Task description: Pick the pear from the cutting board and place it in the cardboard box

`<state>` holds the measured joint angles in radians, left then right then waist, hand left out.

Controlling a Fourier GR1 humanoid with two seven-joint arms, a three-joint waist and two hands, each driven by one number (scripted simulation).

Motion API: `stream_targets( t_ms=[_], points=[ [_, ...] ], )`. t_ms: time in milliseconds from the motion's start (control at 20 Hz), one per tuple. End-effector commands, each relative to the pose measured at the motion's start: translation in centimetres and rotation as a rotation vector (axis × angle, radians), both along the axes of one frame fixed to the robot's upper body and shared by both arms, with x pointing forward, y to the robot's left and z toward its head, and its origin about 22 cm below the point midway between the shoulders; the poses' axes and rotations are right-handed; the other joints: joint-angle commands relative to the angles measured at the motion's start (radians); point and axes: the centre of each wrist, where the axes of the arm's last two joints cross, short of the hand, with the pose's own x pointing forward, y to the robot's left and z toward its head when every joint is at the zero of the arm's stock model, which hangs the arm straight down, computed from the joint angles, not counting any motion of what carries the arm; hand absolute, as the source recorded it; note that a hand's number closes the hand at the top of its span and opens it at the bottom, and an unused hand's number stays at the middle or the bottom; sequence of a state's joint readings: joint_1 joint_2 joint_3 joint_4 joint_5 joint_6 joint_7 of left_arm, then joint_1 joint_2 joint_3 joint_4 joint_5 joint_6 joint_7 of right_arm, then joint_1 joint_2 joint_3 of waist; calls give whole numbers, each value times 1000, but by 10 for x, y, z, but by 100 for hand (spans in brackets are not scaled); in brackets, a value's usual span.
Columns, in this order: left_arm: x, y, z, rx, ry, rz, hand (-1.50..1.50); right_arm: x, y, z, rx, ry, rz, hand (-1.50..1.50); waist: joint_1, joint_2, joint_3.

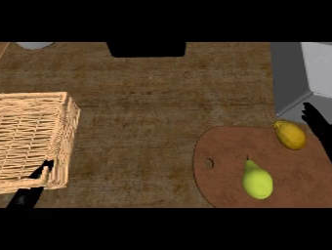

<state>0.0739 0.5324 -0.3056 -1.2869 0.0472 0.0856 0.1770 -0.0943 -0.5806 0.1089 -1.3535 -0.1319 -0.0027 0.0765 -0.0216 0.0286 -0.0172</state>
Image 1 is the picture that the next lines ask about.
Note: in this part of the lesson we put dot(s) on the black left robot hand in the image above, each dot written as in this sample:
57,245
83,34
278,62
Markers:
26,197

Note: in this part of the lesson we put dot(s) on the grey box-shaped appliance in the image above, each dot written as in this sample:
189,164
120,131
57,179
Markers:
328,71

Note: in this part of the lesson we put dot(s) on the yellow lemon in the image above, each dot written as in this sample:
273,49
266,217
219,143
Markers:
291,134

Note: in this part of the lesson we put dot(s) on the black appliance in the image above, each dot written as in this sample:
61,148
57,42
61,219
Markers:
147,49

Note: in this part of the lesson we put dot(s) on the brown wooden cutting board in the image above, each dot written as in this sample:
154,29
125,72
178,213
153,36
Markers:
298,169

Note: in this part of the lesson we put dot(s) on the green pear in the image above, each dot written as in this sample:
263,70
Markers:
257,182

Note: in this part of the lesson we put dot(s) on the pale grey round object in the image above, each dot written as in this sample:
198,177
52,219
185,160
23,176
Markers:
35,44

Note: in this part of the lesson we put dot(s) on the tan wicker basket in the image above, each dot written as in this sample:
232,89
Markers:
20,140

